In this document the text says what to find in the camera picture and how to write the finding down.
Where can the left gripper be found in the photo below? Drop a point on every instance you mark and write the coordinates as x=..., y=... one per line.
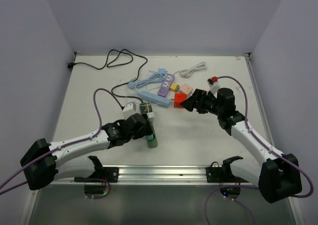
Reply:
x=144, y=131

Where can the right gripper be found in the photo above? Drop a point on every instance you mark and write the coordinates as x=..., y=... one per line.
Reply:
x=191, y=103

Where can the pink cube socket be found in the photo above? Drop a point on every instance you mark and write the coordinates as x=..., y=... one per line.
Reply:
x=186, y=89

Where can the red cube socket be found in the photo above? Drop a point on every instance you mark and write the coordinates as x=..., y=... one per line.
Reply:
x=178, y=99

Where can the teal plug adapter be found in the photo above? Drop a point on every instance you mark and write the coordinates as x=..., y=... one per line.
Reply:
x=150, y=137

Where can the green power strip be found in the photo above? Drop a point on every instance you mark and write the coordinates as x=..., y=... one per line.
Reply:
x=154, y=143

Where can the yellow plug adapter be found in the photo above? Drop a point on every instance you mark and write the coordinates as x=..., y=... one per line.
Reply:
x=174, y=87

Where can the light blue power strip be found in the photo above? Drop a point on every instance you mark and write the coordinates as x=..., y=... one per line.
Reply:
x=153, y=98

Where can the blue plug charger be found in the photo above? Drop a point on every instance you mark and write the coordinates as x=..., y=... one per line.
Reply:
x=161, y=71

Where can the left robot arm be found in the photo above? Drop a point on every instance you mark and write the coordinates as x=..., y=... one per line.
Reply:
x=45, y=162

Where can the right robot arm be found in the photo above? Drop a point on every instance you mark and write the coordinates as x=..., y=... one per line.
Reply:
x=275, y=175

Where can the dark green cube socket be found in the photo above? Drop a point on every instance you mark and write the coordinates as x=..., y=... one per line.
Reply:
x=145, y=108

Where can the white Honor charger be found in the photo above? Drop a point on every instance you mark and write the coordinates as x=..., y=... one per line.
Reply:
x=151, y=116

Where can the purple power strip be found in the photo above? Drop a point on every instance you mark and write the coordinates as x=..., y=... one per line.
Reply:
x=166, y=84

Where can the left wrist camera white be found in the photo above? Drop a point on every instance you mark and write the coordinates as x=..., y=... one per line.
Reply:
x=129, y=110

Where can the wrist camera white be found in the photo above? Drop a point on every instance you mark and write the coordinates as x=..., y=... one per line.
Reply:
x=129, y=110
x=213, y=84

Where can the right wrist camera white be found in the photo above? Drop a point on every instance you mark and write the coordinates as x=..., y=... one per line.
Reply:
x=213, y=84

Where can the aluminium front rail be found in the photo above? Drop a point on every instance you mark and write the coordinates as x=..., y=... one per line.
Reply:
x=161, y=174

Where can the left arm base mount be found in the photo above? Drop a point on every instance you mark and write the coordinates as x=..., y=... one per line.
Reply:
x=106, y=174

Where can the right aluminium side rail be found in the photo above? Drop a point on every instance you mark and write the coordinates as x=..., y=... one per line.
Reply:
x=269, y=137

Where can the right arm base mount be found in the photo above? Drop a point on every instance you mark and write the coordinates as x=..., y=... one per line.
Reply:
x=216, y=173

